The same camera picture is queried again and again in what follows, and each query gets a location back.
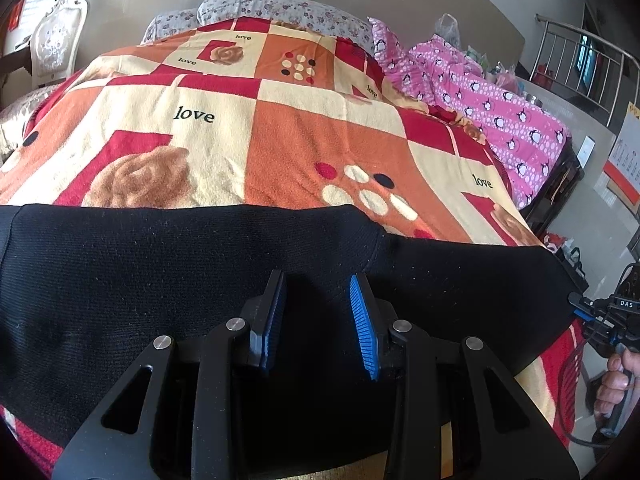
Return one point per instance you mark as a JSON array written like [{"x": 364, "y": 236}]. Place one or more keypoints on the metal railing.
[{"x": 575, "y": 55}]

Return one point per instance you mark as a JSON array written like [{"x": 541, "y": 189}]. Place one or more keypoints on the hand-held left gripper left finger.
[{"x": 270, "y": 325}]

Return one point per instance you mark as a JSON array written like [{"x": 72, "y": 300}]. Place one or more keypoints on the pink penguin print quilt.
[{"x": 500, "y": 110}]

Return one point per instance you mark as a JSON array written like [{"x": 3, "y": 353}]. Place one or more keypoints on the clear plastic bag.
[{"x": 447, "y": 30}]

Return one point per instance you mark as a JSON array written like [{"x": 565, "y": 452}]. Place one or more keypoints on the printed rose check blanket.
[{"x": 300, "y": 135}]

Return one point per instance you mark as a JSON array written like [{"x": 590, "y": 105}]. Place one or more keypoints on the dark bed frame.
[{"x": 555, "y": 190}]

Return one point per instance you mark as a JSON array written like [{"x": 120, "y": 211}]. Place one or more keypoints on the red container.
[{"x": 542, "y": 75}]

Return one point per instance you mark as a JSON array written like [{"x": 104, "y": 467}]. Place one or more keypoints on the large floral pillow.
[{"x": 300, "y": 12}]

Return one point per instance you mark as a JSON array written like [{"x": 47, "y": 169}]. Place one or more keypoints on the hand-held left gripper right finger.
[{"x": 362, "y": 325}]

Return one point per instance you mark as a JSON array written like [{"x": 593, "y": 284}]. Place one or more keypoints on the black pants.
[{"x": 125, "y": 285}]

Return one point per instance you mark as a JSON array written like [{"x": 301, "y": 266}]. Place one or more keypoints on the white carved chair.
[{"x": 55, "y": 40}]

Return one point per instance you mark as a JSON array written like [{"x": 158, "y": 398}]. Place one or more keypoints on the person's right hand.
[{"x": 617, "y": 390}]

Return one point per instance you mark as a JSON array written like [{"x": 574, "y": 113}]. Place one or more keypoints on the large red wall calendar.
[{"x": 625, "y": 155}]

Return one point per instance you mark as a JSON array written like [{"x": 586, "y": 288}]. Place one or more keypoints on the red window paper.
[{"x": 15, "y": 16}]

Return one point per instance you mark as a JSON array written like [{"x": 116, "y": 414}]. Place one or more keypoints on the cream lace cloth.
[{"x": 20, "y": 115}]

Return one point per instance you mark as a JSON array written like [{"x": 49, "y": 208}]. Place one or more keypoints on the small floral pillow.
[{"x": 170, "y": 25}]

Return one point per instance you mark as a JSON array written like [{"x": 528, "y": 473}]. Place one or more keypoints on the white wall socket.
[{"x": 586, "y": 149}]

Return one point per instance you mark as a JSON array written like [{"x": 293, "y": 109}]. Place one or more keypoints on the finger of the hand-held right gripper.
[
  {"x": 587, "y": 315},
  {"x": 582, "y": 301}
]

